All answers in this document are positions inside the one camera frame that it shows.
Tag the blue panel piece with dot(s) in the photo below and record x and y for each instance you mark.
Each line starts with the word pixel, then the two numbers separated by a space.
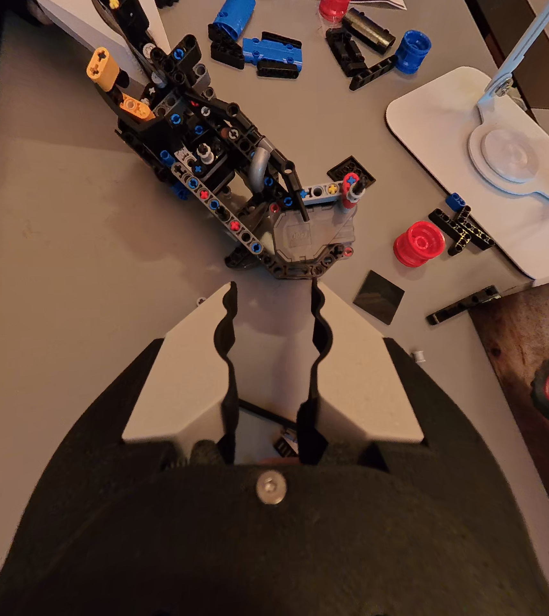
pixel 269 50

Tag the white paper sheet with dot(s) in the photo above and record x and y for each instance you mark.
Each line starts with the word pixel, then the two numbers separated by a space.
pixel 380 4

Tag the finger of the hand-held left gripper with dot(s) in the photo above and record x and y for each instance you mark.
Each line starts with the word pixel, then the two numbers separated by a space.
pixel 77 19
pixel 160 29

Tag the black axle rod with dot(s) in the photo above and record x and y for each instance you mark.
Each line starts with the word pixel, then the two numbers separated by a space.
pixel 265 414

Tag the grey desk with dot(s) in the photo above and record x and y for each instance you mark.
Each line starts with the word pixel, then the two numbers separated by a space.
pixel 62 216

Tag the black cylinder piece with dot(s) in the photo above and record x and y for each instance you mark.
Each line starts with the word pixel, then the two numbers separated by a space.
pixel 368 30

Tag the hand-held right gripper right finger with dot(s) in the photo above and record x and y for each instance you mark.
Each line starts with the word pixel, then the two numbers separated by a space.
pixel 366 385

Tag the white book stand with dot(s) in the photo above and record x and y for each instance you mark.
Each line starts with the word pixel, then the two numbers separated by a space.
pixel 448 144

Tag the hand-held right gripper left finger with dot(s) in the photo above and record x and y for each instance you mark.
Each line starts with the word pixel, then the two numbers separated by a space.
pixel 183 385

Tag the blue curved panel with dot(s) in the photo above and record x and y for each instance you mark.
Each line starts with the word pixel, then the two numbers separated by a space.
pixel 233 17

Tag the black square tile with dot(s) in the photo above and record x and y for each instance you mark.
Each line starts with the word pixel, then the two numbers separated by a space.
pixel 378 298
pixel 351 163

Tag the black cross beam piece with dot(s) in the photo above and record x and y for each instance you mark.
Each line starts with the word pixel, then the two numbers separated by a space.
pixel 462 228

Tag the building brick vehicle model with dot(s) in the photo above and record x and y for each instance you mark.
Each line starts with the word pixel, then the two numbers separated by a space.
pixel 207 144

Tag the toy set box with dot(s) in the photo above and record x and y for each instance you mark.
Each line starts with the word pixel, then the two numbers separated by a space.
pixel 520 361

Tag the small blue pin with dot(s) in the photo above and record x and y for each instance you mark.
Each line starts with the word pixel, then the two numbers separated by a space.
pixel 455 201

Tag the red wheel rim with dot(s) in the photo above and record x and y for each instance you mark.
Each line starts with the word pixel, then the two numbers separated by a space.
pixel 416 245
pixel 333 10

